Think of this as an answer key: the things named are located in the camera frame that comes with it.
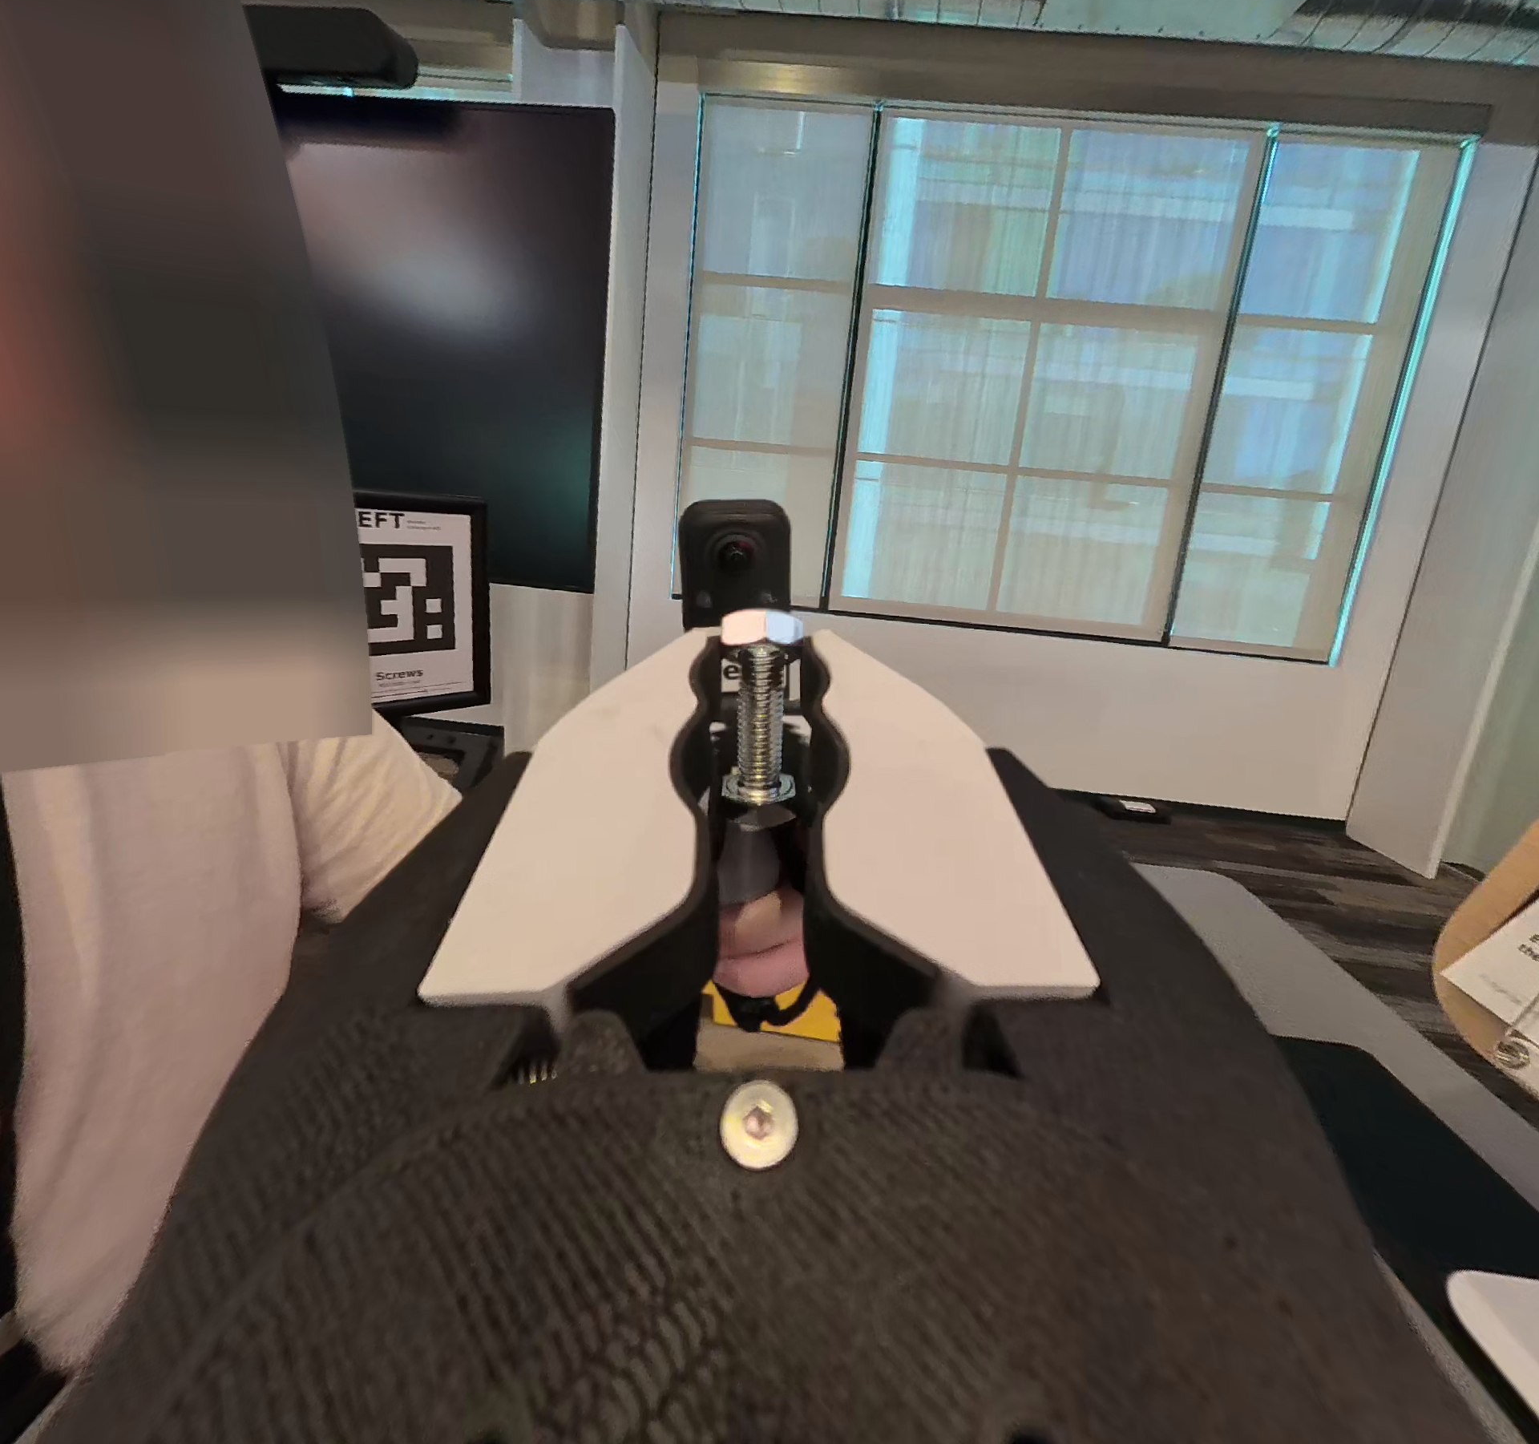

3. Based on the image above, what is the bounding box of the printed instruction sheet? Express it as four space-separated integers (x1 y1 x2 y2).
1441 900 1539 1091

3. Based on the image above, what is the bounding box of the silver hex bolt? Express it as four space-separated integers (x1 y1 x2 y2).
720 606 804 803

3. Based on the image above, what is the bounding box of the black video bar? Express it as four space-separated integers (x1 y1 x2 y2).
243 6 420 92

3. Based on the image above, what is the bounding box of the black wall monitor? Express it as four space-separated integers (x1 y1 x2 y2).
273 98 616 594

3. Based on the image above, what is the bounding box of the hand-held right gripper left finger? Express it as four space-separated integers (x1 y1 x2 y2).
414 635 725 1069

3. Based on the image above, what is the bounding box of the black framed marker sign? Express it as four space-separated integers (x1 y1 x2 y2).
357 493 505 797

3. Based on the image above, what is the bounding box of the large grid window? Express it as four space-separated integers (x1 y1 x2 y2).
673 92 1486 669

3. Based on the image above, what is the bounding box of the person's left hand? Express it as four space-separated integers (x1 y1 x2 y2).
712 893 804 997

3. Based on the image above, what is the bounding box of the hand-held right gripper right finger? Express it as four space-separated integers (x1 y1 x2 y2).
794 635 1106 1069

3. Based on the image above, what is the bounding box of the yellow plastic bin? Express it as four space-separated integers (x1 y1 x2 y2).
700 976 842 1046

